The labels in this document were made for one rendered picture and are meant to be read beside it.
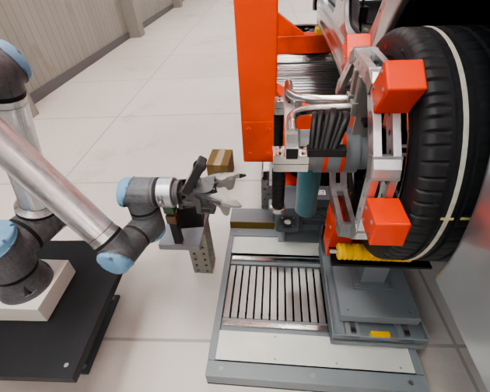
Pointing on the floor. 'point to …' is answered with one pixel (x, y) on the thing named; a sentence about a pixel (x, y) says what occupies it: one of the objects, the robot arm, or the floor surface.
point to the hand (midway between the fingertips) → (243, 187)
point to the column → (206, 256)
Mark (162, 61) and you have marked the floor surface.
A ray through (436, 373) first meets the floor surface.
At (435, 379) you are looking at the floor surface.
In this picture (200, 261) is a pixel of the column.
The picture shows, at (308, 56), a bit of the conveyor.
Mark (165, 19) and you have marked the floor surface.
